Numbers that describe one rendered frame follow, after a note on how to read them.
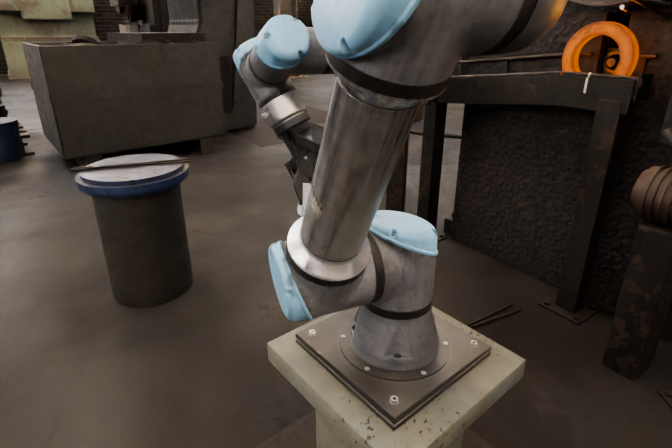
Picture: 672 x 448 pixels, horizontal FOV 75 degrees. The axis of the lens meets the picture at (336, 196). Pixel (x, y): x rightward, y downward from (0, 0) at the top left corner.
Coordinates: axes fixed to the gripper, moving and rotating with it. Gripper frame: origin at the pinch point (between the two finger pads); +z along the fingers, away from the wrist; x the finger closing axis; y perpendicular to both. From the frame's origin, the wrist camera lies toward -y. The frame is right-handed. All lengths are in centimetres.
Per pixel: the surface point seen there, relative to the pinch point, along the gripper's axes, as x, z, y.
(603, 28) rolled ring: -88, -5, 1
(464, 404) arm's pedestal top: 5.3, 31.2, -17.1
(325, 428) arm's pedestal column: 22.1, 32.7, 6.6
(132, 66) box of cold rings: -8, -115, 205
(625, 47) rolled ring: -87, 2, -3
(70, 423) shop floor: 65, 13, 44
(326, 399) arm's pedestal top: 21.3, 21.0, -8.7
